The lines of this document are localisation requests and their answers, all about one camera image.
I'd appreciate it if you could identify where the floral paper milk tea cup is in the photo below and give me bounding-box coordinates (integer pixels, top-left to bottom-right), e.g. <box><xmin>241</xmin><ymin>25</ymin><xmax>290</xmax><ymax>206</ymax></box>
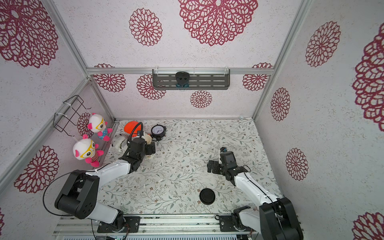
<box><xmin>142</xmin><ymin>134</ymin><xmax>153</xmax><ymax>145</ymax></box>

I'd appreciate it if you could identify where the black cup lid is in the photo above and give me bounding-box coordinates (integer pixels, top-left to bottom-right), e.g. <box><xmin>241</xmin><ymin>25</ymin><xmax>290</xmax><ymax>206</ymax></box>
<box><xmin>199</xmin><ymin>188</ymin><xmax>216</xmax><ymax>205</ymax></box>

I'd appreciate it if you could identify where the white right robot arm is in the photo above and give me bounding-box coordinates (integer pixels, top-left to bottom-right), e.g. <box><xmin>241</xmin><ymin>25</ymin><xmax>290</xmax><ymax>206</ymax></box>
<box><xmin>207</xmin><ymin>147</ymin><xmax>304</xmax><ymax>240</ymax></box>

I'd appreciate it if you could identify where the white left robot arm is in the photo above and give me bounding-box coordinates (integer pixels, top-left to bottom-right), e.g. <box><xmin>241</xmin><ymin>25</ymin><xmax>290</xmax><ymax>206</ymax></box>
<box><xmin>55</xmin><ymin>138</ymin><xmax>156</xmax><ymax>233</ymax></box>

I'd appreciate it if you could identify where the white plush dog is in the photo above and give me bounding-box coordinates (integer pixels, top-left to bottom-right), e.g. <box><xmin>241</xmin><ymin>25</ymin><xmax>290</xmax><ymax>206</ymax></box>
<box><xmin>112</xmin><ymin>135</ymin><xmax>128</xmax><ymax>153</ymax></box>

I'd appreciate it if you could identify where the orange plastic toy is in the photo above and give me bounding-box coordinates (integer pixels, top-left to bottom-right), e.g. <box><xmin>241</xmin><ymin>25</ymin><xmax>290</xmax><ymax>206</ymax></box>
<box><xmin>124</xmin><ymin>121</ymin><xmax>144</xmax><ymax>138</ymax></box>

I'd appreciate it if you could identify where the black alarm clock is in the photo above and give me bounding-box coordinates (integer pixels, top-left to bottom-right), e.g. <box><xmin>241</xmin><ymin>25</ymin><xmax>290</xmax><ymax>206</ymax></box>
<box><xmin>151</xmin><ymin>125</ymin><xmax>167</xmax><ymax>142</ymax></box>

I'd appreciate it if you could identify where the plush doll blue dress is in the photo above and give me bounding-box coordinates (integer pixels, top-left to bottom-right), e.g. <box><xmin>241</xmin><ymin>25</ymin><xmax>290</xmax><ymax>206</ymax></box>
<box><xmin>87</xmin><ymin>113</ymin><xmax>113</xmax><ymax>142</ymax></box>

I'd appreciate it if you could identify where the plush doll striped dress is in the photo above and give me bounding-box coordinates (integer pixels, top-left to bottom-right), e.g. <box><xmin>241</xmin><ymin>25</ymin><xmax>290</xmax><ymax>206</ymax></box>
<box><xmin>73</xmin><ymin>134</ymin><xmax>104</xmax><ymax>168</ymax></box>

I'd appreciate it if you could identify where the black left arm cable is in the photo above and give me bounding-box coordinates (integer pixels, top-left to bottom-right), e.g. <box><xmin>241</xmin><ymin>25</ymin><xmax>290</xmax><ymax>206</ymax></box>
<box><xmin>42</xmin><ymin>122</ymin><xmax>144</xmax><ymax>217</ymax></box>

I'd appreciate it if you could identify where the grey wall shelf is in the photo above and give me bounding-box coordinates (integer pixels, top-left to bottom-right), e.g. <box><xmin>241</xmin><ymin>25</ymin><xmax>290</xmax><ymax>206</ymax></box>
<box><xmin>152</xmin><ymin>69</ymin><xmax>231</xmax><ymax>91</ymax></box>

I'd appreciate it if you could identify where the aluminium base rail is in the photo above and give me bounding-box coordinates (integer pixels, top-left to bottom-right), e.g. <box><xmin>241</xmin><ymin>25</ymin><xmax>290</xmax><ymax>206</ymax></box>
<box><xmin>52</xmin><ymin>214</ymin><xmax>259</xmax><ymax>240</ymax></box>

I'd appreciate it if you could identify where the black wire basket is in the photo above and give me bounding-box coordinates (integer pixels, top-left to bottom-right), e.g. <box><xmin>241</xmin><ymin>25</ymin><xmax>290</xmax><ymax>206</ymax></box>
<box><xmin>52</xmin><ymin>95</ymin><xmax>92</xmax><ymax>137</ymax></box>

